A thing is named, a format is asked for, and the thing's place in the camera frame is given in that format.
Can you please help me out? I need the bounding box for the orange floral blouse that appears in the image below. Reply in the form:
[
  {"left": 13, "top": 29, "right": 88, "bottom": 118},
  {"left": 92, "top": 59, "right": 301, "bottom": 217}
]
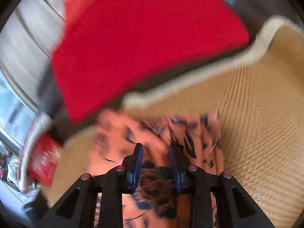
[{"left": 88, "top": 110, "right": 224, "bottom": 227}]

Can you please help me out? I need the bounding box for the red gift box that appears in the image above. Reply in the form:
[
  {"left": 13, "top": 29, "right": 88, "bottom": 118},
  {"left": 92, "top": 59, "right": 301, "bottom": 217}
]
[{"left": 27, "top": 134, "right": 64, "bottom": 186}]

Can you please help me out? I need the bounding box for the folded pink white quilt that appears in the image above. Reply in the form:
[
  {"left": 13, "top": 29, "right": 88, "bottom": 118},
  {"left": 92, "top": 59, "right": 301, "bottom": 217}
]
[{"left": 16, "top": 113, "right": 53, "bottom": 193}]

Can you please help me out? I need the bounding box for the woven bamboo seat mat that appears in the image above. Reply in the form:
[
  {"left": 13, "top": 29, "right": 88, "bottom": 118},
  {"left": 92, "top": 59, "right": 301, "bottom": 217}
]
[{"left": 41, "top": 15, "right": 304, "bottom": 228}]

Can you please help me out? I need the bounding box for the beige dotted curtain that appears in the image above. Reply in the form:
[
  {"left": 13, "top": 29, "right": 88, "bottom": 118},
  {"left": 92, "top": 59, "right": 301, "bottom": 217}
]
[{"left": 1, "top": 0, "right": 66, "bottom": 112}]

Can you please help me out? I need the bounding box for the red knitted blanket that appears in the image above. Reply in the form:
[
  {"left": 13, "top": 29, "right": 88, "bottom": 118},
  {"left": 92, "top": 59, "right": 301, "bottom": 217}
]
[{"left": 51, "top": 0, "right": 249, "bottom": 122}]

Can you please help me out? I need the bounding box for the red satin pillow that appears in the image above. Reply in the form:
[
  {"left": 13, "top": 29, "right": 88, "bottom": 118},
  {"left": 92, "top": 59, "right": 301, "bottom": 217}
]
[{"left": 62, "top": 0, "right": 120, "bottom": 27}]

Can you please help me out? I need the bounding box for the dark brown leather sofa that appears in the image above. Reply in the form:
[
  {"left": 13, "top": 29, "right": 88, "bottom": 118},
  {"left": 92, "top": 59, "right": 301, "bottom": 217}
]
[{"left": 38, "top": 0, "right": 303, "bottom": 144}]

